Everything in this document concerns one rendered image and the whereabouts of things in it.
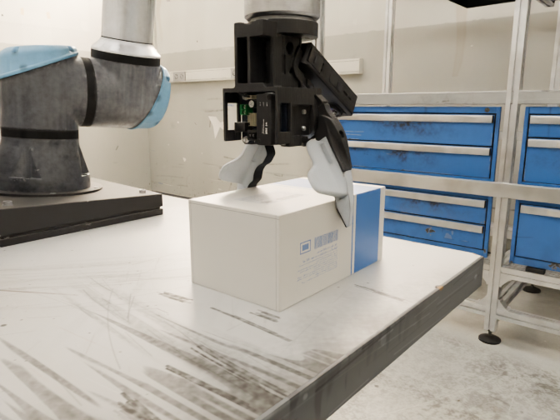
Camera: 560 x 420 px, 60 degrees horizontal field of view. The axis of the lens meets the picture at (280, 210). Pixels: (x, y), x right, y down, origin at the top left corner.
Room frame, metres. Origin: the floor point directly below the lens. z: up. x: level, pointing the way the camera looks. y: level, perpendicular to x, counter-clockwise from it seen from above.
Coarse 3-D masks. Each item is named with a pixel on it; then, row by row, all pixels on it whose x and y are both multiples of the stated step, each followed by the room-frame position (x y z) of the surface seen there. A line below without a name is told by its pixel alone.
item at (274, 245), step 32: (224, 192) 0.52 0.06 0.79; (256, 192) 0.52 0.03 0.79; (288, 192) 0.52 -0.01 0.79; (384, 192) 0.56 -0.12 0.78; (192, 224) 0.48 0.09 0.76; (224, 224) 0.45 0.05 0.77; (256, 224) 0.42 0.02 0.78; (288, 224) 0.42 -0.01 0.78; (320, 224) 0.46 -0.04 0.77; (352, 224) 0.50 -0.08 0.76; (192, 256) 0.48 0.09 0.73; (224, 256) 0.45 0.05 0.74; (256, 256) 0.42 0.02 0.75; (288, 256) 0.42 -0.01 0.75; (320, 256) 0.46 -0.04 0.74; (352, 256) 0.51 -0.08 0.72; (224, 288) 0.45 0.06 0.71; (256, 288) 0.42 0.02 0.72; (288, 288) 0.42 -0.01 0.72; (320, 288) 0.46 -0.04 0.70
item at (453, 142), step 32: (352, 128) 2.12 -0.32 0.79; (384, 128) 2.02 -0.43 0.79; (416, 128) 1.93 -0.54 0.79; (448, 128) 1.85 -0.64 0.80; (480, 128) 1.77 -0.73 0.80; (352, 160) 2.12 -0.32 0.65; (384, 160) 2.02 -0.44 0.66; (416, 160) 1.93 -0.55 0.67; (448, 160) 1.84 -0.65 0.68; (480, 160) 1.77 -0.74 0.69; (416, 192) 1.91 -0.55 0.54; (448, 192) 1.84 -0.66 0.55; (384, 224) 2.01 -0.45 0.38; (416, 224) 1.92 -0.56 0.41; (448, 224) 1.82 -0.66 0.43; (480, 224) 1.76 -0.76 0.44
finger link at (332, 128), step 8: (328, 104) 0.50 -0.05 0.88; (320, 112) 0.50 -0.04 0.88; (328, 112) 0.49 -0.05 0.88; (320, 120) 0.49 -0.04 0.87; (328, 120) 0.48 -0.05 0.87; (336, 120) 0.49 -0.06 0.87; (320, 128) 0.49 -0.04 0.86; (328, 128) 0.48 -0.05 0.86; (336, 128) 0.48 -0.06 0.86; (320, 136) 0.49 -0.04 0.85; (328, 136) 0.48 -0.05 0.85; (336, 136) 0.48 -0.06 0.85; (344, 136) 0.48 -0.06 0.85; (336, 144) 0.48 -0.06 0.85; (344, 144) 0.48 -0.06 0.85; (336, 152) 0.48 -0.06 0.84; (344, 152) 0.48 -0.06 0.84; (344, 160) 0.48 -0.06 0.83; (344, 168) 0.47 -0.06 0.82
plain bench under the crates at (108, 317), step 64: (0, 256) 0.57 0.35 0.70; (64, 256) 0.57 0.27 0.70; (128, 256) 0.57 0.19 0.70; (384, 256) 0.57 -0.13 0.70; (448, 256) 0.57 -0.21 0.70; (0, 320) 0.39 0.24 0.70; (64, 320) 0.39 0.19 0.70; (128, 320) 0.39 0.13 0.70; (192, 320) 0.39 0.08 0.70; (256, 320) 0.39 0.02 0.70; (320, 320) 0.39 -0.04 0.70; (384, 320) 0.39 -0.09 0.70; (0, 384) 0.29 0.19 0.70; (64, 384) 0.29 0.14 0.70; (128, 384) 0.29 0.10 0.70; (192, 384) 0.29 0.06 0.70; (256, 384) 0.29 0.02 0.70; (320, 384) 0.30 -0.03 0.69
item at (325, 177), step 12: (312, 144) 0.48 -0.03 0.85; (324, 144) 0.48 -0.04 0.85; (312, 156) 0.47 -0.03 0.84; (324, 156) 0.48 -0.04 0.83; (312, 168) 0.46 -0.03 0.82; (324, 168) 0.47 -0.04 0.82; (336, 168) 0.47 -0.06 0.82; (312, 180) 0.44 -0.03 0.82; (324, 180) 0.46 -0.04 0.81; (336, 180) 0.47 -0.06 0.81; (348, 180) 0.47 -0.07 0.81; (324, 192) 0.45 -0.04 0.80; (336, 192) 0.46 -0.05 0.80; (348, 192) 0.47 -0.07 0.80; (336, 204) 0.48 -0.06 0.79; (348, 204) 0.47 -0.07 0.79; (348, 216) 0.47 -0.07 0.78
